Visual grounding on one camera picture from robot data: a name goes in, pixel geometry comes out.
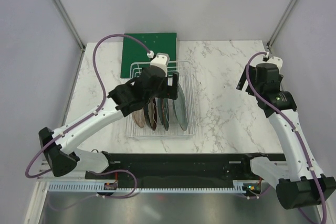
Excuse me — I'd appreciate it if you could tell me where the light green-grey plate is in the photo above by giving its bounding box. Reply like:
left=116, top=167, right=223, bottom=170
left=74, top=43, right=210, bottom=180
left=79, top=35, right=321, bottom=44
left=173, top=84, right=188, bottom=131

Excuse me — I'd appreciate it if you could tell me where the dark teal plate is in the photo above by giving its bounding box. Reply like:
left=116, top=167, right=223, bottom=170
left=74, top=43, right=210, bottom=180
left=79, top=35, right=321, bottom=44
left=157, top=98, right=170, bottom=131

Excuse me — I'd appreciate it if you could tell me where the red and black plate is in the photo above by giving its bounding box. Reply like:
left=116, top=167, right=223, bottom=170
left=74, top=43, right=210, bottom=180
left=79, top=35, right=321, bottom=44
left=143, top=99, right=158, bottom=131

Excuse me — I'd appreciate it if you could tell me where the white wire dish rack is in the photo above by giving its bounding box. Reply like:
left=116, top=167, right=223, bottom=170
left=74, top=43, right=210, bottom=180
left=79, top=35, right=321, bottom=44
left=125, top=60, right=196, bottom=140

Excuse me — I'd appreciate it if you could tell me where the pink-brown plate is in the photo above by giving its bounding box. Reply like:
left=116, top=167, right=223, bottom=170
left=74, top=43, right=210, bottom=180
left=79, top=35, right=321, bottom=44
left=132, top=109, right=146, bottom=129

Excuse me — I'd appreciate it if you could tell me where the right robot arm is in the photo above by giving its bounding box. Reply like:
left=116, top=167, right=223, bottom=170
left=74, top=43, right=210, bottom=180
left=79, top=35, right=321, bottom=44
left=237, top=63, right=335, bottom=209

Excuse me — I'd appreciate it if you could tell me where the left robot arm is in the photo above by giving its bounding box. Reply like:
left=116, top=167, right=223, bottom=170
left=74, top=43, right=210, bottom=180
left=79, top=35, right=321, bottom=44
left=38, top=66, right=179, bottom=178

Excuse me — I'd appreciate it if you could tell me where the green cutting board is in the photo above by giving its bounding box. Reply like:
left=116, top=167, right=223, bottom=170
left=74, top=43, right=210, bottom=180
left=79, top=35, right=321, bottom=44
left=120, top=33, right=177, bottom=79

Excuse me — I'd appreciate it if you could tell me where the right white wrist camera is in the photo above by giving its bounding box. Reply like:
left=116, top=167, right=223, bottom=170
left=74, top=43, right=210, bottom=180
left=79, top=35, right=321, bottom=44
left=262, top=52, right=283, bottom=70

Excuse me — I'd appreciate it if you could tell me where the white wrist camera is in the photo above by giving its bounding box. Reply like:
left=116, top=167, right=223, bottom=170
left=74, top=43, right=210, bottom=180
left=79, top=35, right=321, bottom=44
left=147, top=50, right=170, bottom=74
left=262, top=52, right=283, bottom=70

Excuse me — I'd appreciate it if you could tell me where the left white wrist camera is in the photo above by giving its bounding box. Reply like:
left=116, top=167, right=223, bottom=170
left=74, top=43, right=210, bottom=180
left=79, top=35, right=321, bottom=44
left=147, top=50, right=170, bottom=74

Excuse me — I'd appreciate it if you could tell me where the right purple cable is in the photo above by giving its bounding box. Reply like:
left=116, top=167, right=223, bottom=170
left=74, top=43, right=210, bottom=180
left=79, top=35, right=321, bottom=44
left=246, top=51, right=327, bottom=222

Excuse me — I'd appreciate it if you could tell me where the purple cable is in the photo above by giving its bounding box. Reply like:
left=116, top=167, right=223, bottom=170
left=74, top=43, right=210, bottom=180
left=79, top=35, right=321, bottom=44
left=25, top=34, right=153, bottom=178
left=246, top=51, right=327, bottom=222

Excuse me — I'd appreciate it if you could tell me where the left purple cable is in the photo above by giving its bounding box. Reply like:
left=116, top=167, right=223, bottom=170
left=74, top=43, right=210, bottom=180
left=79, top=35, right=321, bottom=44
left=25, top=34, right=153, bottom=178

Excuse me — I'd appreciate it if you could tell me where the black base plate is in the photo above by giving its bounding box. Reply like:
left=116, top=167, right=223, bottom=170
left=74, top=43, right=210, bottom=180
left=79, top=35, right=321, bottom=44
left=85, top=153, right=286, bottom=185

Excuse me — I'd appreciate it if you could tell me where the white slotted cable duct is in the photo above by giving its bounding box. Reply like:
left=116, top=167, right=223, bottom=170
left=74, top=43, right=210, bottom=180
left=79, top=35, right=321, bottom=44
left=48, top=180, right=266, bottom=194

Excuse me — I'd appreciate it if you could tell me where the right aluminium frame post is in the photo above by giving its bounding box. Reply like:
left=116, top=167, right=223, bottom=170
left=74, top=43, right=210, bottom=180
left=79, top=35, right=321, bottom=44
left=266, top=0, right=299, bottom=51

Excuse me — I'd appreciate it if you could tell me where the aluminium frame post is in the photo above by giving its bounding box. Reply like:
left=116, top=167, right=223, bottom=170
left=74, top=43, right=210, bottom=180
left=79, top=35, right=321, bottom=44
left=52, top=0, right=86, bottom=52
left=266, top=0, right=299, bottom=51

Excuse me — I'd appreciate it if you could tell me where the left aluminium frame post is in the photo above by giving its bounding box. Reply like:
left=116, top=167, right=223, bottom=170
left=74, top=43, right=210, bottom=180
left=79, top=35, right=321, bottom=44
left=52, top=0, right=86, bottom=52

